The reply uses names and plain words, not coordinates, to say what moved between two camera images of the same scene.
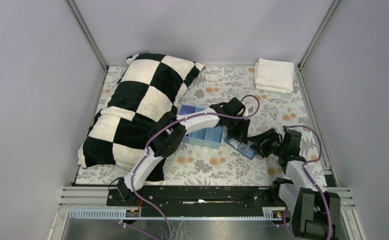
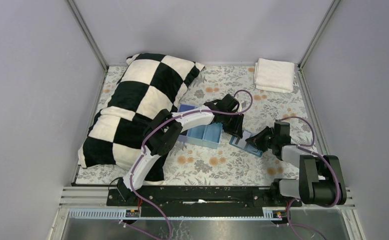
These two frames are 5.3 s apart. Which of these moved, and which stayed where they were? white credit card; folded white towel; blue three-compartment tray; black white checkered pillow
Moved: white credit card
Stayed: blue three-compartment tray; black white checkered pillow; folded white towel
